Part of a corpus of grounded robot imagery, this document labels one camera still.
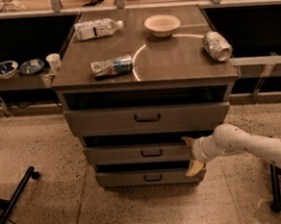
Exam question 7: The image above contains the grey drawer cabinet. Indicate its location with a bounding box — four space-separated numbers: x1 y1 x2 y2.
53 6 239 177

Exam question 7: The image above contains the blue white bowl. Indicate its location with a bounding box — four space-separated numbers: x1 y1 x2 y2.
0 61 18 79

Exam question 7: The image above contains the crushed blue silver can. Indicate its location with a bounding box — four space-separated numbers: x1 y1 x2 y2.
90 55 134 79

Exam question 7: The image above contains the white paper cup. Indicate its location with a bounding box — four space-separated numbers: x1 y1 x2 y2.
46 53 61 73

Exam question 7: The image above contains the low side shelf left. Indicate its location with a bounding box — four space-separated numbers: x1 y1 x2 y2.
0 68 55 91

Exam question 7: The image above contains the black stand leg left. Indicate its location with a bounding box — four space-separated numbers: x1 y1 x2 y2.
0 166 39 224

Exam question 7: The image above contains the grey bottom drawer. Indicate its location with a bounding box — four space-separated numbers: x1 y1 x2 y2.
95 168 207 187

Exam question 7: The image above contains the black stand leg right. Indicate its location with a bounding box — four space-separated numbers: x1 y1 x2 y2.
269 164 281 212

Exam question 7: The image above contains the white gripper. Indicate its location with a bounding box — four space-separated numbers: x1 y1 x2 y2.
182 135 220 177

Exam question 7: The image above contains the grey drawer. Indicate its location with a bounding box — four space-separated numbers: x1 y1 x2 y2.
84 142 191 166
64 102 230 137
95 168 207 187

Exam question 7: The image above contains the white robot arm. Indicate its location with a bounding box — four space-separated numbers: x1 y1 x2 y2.
182 123 281 177

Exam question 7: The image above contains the white paper bowl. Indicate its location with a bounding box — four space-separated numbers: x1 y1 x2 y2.
144 14 181 37

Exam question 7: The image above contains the dark blue bowl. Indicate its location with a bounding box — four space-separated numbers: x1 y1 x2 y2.
19 59 44 76

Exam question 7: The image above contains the black stand leg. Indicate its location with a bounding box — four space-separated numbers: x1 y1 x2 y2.
0 166 39 224
269 164 281 212

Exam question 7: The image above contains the grey top drawer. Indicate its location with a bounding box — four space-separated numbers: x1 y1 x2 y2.
64 102 230 137

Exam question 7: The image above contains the crushed silver can right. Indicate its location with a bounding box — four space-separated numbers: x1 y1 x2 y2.
202 31 233 62

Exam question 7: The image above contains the white labelled plastic bottle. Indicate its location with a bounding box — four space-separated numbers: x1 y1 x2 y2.
75 18 124 41

